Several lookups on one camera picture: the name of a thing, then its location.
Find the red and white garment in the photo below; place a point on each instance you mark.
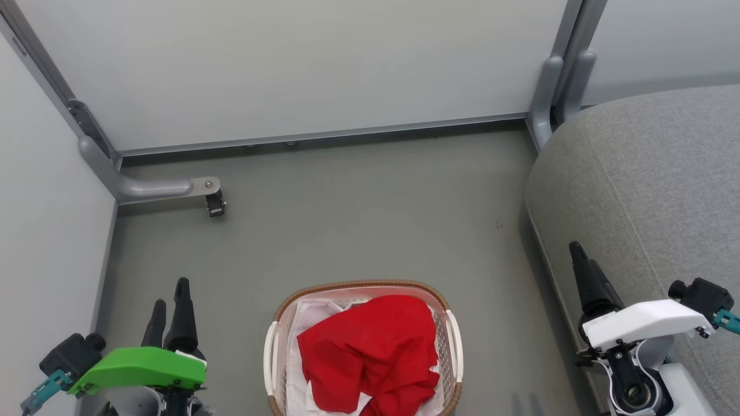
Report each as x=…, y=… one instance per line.
x=370, y=346

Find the grey partition foot post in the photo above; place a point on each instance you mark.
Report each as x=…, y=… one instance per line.
x=543, y=98
x=578, y=81

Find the grey fabric sofa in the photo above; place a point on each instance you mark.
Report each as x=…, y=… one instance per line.
x=636, y=190

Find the white cloth garment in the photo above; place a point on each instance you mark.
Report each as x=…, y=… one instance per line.
x=315, y=315

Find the black caster wheel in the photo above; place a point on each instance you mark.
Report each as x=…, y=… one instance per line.
x=215, y=205

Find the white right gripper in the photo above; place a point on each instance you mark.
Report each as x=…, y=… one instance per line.
x=642, y=320

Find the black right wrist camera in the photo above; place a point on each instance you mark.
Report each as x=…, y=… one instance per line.
x=702, y=297

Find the white laundry basket brown rim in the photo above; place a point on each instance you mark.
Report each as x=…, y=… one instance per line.
x=358, y=285

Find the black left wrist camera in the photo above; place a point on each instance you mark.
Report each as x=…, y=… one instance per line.
x=72, y=355

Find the grey partition foot bar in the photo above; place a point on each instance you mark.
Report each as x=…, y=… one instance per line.
x=150, y=188

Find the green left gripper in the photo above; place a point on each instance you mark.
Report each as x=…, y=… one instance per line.
x=139, y=367

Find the grey partition bottom rail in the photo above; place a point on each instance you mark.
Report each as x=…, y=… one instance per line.
x=324, y=136

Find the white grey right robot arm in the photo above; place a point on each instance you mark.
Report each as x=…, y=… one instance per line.
x=676, y=387

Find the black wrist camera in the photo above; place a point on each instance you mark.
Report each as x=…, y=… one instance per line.
x=72, y=355
x=702, y=297

